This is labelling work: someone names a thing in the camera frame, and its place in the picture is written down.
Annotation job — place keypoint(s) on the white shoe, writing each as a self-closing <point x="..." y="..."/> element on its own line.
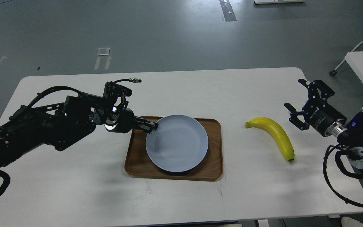
<point x="349" y="222"/>

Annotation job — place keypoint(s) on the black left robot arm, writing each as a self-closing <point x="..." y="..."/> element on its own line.
<point x="60" y="116"/>

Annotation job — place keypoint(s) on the yellow banana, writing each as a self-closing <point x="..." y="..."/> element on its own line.
<point x="277" y="132"/>

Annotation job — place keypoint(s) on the white furniture base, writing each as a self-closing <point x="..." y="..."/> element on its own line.
<point x="259" y="2"/>

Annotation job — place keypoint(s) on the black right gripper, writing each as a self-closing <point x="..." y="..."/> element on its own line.
<point x="317" y="112"/>

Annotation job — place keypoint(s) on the light blue round plate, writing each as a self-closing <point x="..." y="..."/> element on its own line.
<point x="179" y="144"/>

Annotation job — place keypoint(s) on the brown wooden tray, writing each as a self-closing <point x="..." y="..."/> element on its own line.
<point x="138" y="164"/>

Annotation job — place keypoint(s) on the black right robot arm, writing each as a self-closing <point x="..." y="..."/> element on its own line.
<point x="348" y="151"/>

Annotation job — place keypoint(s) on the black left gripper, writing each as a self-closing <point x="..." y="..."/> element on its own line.
<point x="128" y="121"/>

